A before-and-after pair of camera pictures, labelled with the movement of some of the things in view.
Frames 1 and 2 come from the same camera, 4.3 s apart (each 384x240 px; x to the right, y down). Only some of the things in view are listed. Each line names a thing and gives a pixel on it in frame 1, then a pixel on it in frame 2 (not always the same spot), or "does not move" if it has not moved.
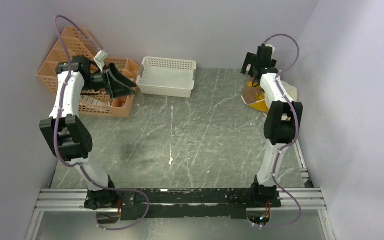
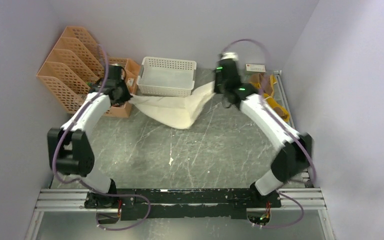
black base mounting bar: [144, 203] does not move
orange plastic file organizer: [75, 41] does not move
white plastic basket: [167, 77] does not move
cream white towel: [291, 90] to [180, 112]
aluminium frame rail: [302, 197] does not move
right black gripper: [250, 60] to [216, 87]
